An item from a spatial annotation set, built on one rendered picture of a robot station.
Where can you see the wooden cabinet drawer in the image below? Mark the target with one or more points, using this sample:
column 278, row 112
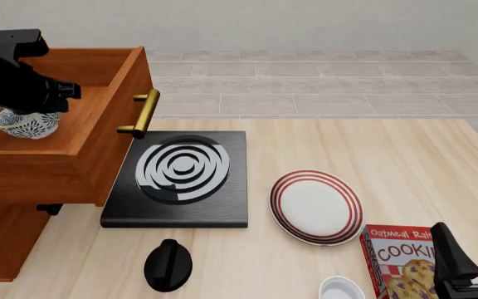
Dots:
column 77, row 162

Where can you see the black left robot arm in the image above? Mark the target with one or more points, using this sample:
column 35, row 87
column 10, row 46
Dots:
column 11, row 81

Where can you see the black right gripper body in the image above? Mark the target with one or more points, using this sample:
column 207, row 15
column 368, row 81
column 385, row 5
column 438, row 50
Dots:
column 475, row 291

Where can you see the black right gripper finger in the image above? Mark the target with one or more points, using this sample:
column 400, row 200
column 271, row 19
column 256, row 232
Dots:
column 450, row 258

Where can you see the wooden cabinet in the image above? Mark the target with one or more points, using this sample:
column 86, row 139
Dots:
column 2, row 243

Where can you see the blue-white patterned bowl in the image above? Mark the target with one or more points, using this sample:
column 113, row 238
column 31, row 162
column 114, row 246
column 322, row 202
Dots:
column 27, row 126

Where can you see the flat black stove plate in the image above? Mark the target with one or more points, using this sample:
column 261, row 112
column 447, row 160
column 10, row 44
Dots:
column 206, row 208

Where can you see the round black stove knob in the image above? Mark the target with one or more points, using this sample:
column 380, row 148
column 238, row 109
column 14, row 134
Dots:
column 166, row 268

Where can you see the small white bowl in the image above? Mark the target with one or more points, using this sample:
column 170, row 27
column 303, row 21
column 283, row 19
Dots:
column 340, row 289

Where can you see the white plate with red rings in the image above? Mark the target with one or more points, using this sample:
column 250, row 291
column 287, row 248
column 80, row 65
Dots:
column 315, row 208

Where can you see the red cookie box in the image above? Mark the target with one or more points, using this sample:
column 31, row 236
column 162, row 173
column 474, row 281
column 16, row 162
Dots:
column 396, row 255

